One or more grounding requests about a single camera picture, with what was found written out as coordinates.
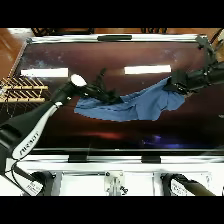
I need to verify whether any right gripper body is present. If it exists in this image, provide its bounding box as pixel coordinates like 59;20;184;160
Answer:
163;68;192;96

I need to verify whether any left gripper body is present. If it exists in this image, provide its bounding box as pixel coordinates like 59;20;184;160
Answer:
82;83;124;105

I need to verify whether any blue shirt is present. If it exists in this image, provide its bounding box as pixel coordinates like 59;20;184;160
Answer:
73;76;187;122

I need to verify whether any silver frame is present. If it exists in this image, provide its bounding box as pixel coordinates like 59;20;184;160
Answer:
0;32;224;197

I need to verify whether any black cable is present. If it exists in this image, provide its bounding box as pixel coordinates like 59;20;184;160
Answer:
4;157;38;197

